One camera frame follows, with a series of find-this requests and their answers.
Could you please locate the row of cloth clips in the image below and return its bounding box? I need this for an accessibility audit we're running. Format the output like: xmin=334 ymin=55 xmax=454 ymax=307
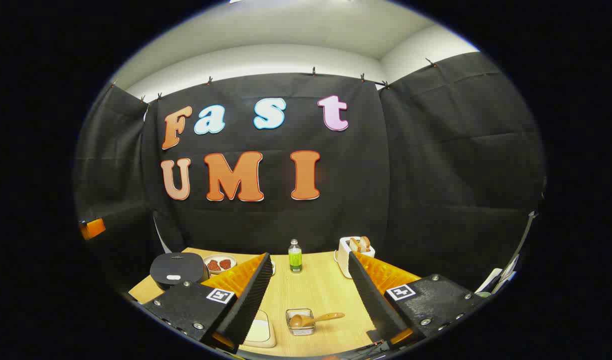
xmin=111 ymin=57 xmax=436 ymax=103

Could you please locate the black backdrop cloth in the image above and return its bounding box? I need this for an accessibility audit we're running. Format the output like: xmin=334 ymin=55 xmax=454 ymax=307
xmin=75 ymin=51 xmax=545 ymax=301

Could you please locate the green drink bottle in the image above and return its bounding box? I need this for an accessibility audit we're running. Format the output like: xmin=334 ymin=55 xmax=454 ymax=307
xmin=288 ymin=239 xmax=303 ymax=274

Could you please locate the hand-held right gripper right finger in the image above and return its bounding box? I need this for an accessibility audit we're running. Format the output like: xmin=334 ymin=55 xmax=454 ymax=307
xmin=348 ymin=251 xmax=479 ymax=348

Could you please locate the white toaster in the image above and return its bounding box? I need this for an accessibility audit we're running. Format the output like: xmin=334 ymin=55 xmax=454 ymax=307
xmin=334 ymin=236 xmax=376 ymax=279

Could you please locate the black rice cooker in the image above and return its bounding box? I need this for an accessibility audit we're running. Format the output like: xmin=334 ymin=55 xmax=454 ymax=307
xmin=150 ymin=252 xmax=210 ymax=292

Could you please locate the white divided bean plate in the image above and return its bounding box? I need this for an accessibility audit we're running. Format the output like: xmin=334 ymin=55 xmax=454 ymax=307
xmin=203 ymin=254 xmax=238 ymax=275

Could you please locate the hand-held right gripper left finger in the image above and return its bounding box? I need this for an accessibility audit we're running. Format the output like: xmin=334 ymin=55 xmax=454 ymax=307
xmin=142 ymin=252 xmax=274 ymax=353

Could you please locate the wooden spoon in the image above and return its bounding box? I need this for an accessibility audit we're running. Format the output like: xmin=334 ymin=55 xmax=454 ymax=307
xmin=289 ymin=312 xmax=345 ymax=329

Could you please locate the white tray of rice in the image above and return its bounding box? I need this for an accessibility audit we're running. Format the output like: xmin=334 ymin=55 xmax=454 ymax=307
xmin=242 ymin=309 xmax=277 ymax=349

